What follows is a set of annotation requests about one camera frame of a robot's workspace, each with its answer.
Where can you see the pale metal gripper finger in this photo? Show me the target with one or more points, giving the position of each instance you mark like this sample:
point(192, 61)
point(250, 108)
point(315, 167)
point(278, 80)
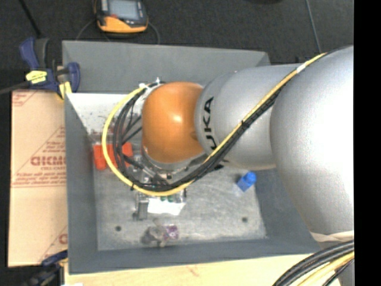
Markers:
point(142, 211)

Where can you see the grey and purple crumpled packet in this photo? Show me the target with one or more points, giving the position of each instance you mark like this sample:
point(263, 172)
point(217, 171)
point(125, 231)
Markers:
point(162, 234)

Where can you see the grey metal bin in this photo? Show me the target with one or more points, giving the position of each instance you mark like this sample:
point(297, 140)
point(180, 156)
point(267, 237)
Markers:
point(208, 219)

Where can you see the orange-red flat block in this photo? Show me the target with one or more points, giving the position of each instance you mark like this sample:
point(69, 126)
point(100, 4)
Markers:
point(99, 158)

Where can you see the blue small block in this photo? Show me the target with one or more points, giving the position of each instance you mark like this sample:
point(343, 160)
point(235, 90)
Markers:
point(247, 181)

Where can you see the brown cardboard board red print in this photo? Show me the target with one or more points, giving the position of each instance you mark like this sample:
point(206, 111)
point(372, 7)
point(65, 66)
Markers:
point(35, 189)

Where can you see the black cylinder on white bracket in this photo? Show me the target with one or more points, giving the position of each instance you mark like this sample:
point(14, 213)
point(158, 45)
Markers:
point(165, 208)

